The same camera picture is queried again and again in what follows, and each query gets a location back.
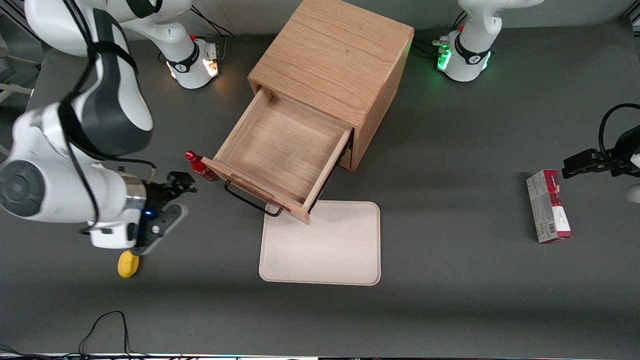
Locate black right arm base cables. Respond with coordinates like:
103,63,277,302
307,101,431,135
187,5,239,65

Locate black metal drawer handle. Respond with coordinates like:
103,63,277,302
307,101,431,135
223,179,285,218

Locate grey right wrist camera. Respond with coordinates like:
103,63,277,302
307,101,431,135
134,203,190,256

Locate yellow lemon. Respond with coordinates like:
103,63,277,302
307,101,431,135
117,250,141,279

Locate black arm base cables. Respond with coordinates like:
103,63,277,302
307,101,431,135
187,5,239,65
412,10,469,57

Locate black cable along right arm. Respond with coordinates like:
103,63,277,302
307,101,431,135
57,0,157,223

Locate grey and red carton box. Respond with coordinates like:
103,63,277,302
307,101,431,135
525,168,573,245

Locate black left arm base cables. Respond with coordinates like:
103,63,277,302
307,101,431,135
412,10,469,57

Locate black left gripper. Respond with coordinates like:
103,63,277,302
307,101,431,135
562,126,640,180

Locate black cable loop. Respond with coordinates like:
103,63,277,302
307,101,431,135
0,310,151,360

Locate red soda bottle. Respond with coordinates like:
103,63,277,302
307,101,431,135
184,149,220,184

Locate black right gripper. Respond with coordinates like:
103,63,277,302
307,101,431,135
143,171,199,227

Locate beige rectangular tray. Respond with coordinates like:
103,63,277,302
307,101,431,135
258,200,382,287

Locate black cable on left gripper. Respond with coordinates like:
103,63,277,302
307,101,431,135
598,103,640,164

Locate wooden two-drawer cabinet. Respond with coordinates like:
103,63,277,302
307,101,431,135
247,0,415,172

